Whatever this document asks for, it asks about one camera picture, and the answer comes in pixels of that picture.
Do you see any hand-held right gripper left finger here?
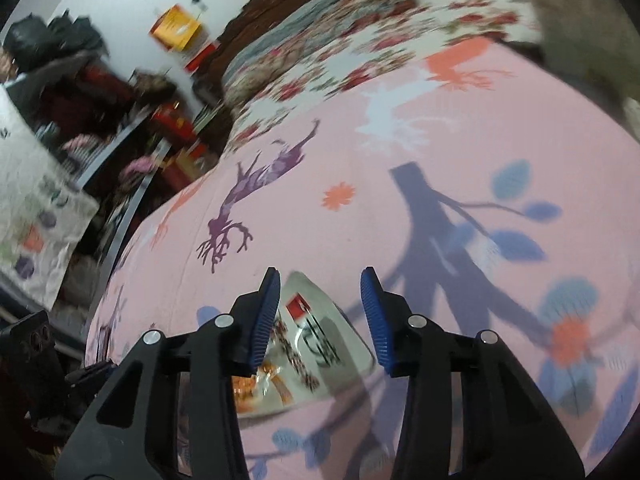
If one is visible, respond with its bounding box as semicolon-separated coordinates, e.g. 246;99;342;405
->
54;266;282;480

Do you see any yellow paper bag on wall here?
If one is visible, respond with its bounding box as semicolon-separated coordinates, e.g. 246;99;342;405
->
149;4;221;73

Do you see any floral patchwork quilt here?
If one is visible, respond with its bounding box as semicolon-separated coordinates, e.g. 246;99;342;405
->
220;0;421;101

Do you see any dark wooden nightstand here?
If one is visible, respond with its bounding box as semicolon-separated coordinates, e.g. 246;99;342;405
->
192;95;236;161

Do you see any smartphone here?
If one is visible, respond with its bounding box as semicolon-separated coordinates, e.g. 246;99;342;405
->
0;310;68;433

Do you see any red paper bag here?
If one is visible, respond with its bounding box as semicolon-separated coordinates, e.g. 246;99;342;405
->
165;142;208;188

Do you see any pink folded cloth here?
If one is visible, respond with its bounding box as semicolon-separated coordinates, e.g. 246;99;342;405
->
120;157;158;186

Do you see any black bag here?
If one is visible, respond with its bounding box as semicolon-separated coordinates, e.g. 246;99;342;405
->
5;10;108;76

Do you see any clear orange snack wrapper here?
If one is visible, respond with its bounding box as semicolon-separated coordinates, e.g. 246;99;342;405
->
230;271;377;416

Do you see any brown handbag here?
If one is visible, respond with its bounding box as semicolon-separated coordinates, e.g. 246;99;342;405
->
130;71;178;101

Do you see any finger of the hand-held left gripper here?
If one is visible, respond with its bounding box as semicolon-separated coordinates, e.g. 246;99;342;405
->
64;359;121;386

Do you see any carved wooden headboard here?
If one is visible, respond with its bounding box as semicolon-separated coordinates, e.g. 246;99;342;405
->
192;0;361;106

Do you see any red gift bag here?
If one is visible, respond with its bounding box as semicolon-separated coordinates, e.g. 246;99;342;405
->
150;102;196;143

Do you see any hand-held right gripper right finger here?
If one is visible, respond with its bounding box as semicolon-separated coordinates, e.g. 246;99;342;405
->
360;266;586;480

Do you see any pink printed tablecloth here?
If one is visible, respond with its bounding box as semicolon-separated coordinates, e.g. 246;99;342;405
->
85;35;640;480

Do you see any grey metal shelf rack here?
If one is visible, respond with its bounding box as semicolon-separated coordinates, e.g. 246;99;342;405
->
0;50;201;321

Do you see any white printed cloth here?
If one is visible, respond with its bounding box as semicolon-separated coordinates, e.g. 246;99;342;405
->
0;85;101;311

